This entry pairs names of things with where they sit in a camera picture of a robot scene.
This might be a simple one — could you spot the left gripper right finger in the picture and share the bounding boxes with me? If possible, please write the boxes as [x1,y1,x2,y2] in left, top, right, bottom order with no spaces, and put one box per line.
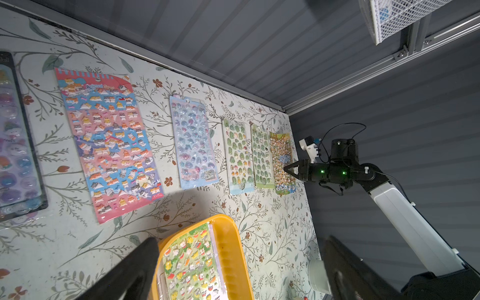
[323,236,405,300]

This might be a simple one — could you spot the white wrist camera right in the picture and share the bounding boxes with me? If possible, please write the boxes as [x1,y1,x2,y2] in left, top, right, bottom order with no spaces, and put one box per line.
[299,136,321,163]

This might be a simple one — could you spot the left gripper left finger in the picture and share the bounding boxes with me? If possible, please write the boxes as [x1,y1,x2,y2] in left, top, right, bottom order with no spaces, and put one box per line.
[78,237,160,300]

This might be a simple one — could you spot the yellow storage tray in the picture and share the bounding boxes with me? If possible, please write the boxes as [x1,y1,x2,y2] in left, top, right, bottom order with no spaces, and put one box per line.
[148,214,254,300]

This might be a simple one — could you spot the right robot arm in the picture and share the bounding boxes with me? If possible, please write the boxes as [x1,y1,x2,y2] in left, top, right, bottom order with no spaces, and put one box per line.
[283,137,480,300]

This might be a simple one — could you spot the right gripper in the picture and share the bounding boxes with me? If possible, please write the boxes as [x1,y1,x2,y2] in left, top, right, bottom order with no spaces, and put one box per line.
[283,159,353,186]

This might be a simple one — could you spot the orange tiny animal sticker sheet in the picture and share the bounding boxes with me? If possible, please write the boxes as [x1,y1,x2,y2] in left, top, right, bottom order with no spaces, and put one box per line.
[270,132,296,195]

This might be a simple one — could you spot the green yellow animal sticker sheet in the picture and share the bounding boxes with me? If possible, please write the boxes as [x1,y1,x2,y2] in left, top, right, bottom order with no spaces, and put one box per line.
[157,222,228,300]

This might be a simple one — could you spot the green dinosaur sticker sheet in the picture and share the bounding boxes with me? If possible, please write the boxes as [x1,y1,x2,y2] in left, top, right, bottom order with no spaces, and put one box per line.
[222,118,255,195]

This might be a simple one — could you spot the pale blue jewel sticker sheet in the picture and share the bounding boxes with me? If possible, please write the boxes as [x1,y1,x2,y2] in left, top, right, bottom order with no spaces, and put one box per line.
[169,96,219,190]

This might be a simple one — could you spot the purple sticker sheet black border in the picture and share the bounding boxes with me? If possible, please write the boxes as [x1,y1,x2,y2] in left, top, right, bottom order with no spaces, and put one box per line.
[1,51,48,222]

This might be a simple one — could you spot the white wire basket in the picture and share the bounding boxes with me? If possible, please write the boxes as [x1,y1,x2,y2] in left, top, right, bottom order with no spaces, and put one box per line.
[358,0,451,45]

